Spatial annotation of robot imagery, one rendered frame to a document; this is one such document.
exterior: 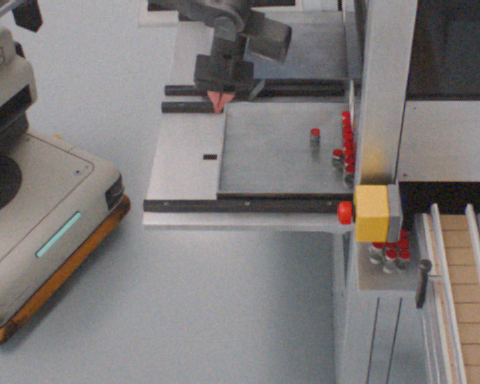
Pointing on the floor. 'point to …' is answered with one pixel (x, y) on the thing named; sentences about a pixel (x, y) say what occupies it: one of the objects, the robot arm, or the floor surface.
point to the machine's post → (376, 156)
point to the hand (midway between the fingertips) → (217, 108)
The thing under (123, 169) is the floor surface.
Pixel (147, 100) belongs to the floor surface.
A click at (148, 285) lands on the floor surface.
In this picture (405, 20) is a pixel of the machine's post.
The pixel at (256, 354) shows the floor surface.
